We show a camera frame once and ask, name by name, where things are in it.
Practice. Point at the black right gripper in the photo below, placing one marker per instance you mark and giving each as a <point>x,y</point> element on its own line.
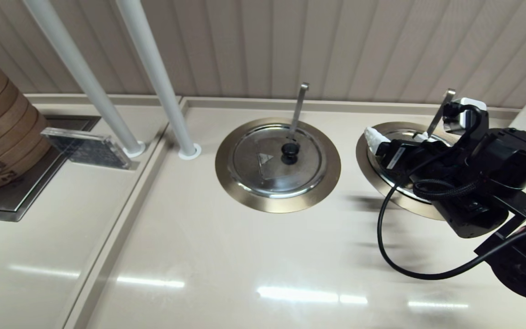
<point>409,157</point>

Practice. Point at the steel hinged lid black knob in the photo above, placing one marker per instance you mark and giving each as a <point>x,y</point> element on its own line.
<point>254,178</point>
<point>402,135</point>

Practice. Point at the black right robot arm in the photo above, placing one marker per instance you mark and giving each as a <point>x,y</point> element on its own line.
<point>509,155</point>

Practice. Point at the round steel soup well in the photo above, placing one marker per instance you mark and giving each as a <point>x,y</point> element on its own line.
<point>373,185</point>

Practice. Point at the white round pole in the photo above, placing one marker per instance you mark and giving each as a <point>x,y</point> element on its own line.
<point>88,82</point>
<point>161,82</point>

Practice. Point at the clear acrylic sign holder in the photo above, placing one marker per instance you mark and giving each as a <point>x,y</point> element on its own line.
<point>89,148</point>

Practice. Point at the recessed steel tray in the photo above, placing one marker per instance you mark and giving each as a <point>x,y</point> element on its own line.
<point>25,201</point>

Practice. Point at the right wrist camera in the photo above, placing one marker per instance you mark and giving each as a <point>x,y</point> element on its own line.
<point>466,109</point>

